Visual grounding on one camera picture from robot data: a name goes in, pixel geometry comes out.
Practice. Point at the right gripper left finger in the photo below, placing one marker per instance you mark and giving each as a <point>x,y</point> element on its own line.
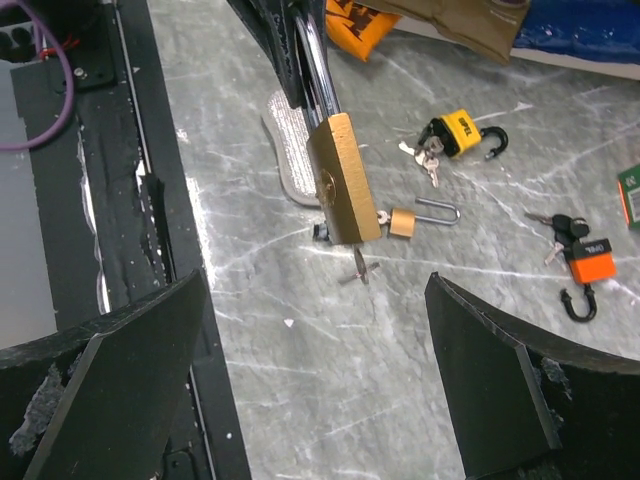
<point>97,401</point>

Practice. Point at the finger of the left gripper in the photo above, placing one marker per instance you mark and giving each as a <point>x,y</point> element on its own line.
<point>271,24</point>

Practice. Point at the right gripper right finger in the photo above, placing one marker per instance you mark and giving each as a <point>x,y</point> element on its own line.
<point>526,403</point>

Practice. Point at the orange black padlock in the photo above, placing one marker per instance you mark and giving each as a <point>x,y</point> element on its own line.
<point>589,262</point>

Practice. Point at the black keys of orange padlock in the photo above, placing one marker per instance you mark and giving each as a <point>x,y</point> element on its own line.
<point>567,231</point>

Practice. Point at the large brass padlock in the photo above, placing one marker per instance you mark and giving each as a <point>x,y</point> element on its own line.
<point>342,187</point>

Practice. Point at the orange snack bag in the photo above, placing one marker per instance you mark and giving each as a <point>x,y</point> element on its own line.
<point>355,28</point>

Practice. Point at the silver glitter sponge pad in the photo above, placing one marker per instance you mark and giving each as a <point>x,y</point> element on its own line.
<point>288,132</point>

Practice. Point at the yellow black padlock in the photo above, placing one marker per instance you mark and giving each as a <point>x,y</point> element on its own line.
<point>455,133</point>

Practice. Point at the brown paper bag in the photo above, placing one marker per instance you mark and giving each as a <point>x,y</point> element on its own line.
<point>488,28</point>

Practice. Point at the small brass padlock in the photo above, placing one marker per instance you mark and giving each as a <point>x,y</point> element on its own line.
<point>402,222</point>

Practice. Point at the orange green box on table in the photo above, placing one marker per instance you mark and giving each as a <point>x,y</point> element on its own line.
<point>628,183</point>

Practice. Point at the blue snack bag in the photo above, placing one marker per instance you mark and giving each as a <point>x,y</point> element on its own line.
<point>592,30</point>

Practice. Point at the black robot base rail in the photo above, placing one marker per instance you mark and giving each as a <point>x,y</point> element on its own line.
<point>95,209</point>

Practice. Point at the grey figurine keychain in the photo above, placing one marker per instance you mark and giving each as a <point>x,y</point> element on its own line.
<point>321,232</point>

